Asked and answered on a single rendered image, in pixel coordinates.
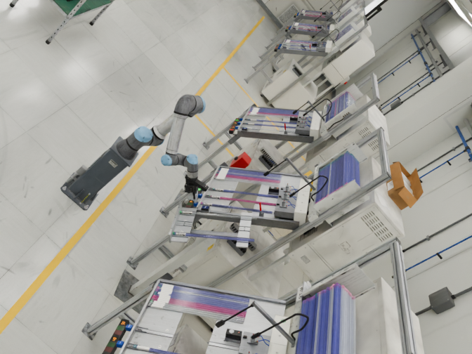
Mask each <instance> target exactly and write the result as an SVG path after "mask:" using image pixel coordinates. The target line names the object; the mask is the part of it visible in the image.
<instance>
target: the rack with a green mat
mask: <svg viewBox="0 0 472 354"><path fill-rule="evenodd" d="M18 1H19V0H12V2H11V3H10V4H9V6H10V7H12V8H13V7H14V6H15V5H16V3H17V2H18ZM49 1H50V2H51V3H52V4H53V5H54V6H55V7H56V8H57V9H58V10H59V11H60V12H61V13H62V14H63V15H64V16H65V19H64V20H63V21H62V22H61V24H60V25H59V26H58V28H57V29H56V30H55V31H54V32H53V33H52V35H51V36H50V37H49V38H48V39H47V40H46V41H45V42H46V43H47V44H50V43H51V41H52V40H53V39H54V38H55V36H56V35H57V34H58V33H59V32H60V30H61V29H62V28H63V27H64V26H65V25H66V24H67V22H68V21H69V20H71V19H73V18H76V17H79V16H80V15H83V14H86V13H89V12H91V11H94V10H97V9H99V8H102V7H103V9H102V10H101V11H100V12H99V13H98V14H97V16H96V17H95V18H94V19H93V20H92V21H90V23H89V24H90V25H91V26H93V25H94V23H95V22H96V20H97V19H98V18H99V17H100V16H101V15H102V14H103V13H104V12H105V11H106V10H107V8H108V7H109V6H110V5H111V4H112V3H113V1H114V0H72V1H66V0H49Z"/></svg>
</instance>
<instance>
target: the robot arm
mask: <svg viewBox="0 0 472 354"><path fill-rule="evenodd" d="M205 108H206V102H205V100H204V99H203V97H201V96H194V95H190V94H185V95H183V96H181V97H180V98H179V99H178V101H177V103H176V106H175V108H174V111H173V114H172V115H171V116H170V117H168V118H167V119H165V120H164V121H163V122H162V123H161V124H160V125H159V126H158V125H155V126H153V127H152V128H151V129H149V128H147V127H146V126H140V127H138V128H137V129H136V130H135V131H134V132H133V133H132V134H131V135H130V136H129V137H128V138H125V139H124V140H121V141H119V142H118V143H117V151H118V153H119V154H120V155H121V156H122V157H123V158H125V159H128V160H131V159H133V158H134V157H135V156H136V154H137V152H138V151H139V149H141V148H142V147H143V146H159V145H161V144H162V143H163V142H164V139H165V138H166V135H167V134H168V133H169V132H170V136H169V141H168V144H167V148H166V153H165V155H163V156H162V157H161V163H162V164H163V165H164V166H177V165H181V166H184V167H187V173H188V174H186V176H185V192H187V193H191V194H189V196H188V199H191V200H193V201H194V203H196V201H197V196H198V188H200V189H202V190H203V191H205V192H206V191H207V190H208V188H209V186H208V185H206V184H204V183H203V182H201V181H200V180H198V157H197V155H194V154H190V155H188V156H185V155H182V154H180V153H177V152H178V147H179V144H180V141H181V136H182V132H183V127H184V123H185V120H186V119H187V118H188V117H190V118H191V117H194V116H195V115H196V114H197V113H198V114H200V113H202V112H203V111H204V110H205Z"/></svg>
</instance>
